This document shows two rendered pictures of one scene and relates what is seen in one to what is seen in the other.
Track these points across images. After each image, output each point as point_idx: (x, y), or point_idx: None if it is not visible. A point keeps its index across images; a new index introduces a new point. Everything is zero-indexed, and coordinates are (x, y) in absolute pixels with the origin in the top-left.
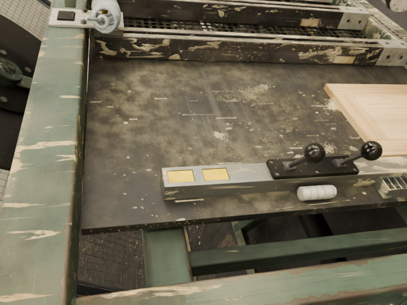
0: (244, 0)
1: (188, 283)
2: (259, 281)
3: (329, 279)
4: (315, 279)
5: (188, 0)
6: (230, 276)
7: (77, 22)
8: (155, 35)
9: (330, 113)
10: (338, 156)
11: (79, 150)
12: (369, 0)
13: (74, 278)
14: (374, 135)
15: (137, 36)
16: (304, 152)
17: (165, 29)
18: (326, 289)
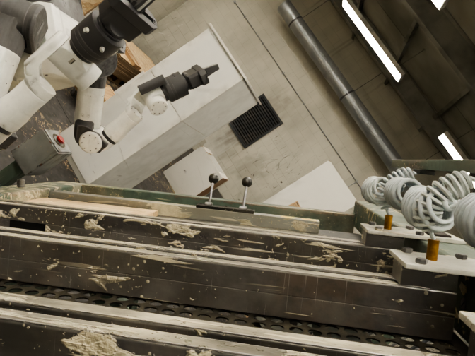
0: (95, 244)
1: (312, 210)
2: (285, 206)
3: (256, 203)
4: (261, 203)
5: (237, 256)
6: (295, 208)
7: (418, 230)
8: (319, 236)
9: None
10: (203, 205)
11: (368, 217)
12: None
13: (356, 217)
14: (144, 212)
15: (341, 239)
16: (251, 183)
17: (303, 237)
18: (259, 203)
